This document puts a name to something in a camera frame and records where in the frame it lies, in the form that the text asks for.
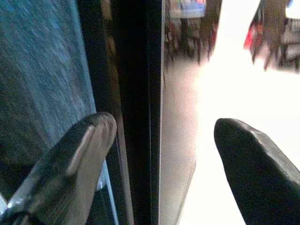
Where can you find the dark glossy fridge door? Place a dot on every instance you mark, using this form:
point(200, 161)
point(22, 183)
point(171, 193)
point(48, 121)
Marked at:
point(138, 93)

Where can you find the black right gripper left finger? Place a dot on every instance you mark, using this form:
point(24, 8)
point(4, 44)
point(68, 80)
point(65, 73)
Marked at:
point(77, 164)

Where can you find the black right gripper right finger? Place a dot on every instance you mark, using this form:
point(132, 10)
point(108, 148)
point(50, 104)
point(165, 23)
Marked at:
point(257, 178)

